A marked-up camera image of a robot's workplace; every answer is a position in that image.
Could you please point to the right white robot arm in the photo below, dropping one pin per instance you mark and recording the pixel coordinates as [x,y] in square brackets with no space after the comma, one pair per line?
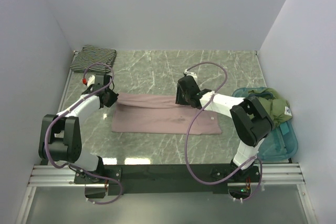
[250,118]

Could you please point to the pink tank top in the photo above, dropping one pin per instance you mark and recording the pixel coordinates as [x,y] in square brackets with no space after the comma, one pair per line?
[148,113]

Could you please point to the black base beam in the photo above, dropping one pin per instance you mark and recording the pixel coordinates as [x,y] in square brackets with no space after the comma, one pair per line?
[173,178]

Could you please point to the aluminium rail frame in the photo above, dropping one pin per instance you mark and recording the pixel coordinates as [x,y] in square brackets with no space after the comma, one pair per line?
[52,196]

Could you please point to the striped folded tank top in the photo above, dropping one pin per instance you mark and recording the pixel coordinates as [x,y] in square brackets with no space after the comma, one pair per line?
[102,58]

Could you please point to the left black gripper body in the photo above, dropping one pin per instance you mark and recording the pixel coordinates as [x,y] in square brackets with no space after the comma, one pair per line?
[112,96]

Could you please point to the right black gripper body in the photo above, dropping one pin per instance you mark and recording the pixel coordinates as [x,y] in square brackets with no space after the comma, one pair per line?
[182,98]

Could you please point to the green tank top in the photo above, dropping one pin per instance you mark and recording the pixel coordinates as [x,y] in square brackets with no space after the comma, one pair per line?
[275,105]

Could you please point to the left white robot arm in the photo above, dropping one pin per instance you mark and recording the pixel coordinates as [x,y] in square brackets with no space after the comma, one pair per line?
[60,136]

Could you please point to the teal plastic bin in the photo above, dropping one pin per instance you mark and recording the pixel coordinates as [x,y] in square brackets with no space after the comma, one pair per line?
[280,144]

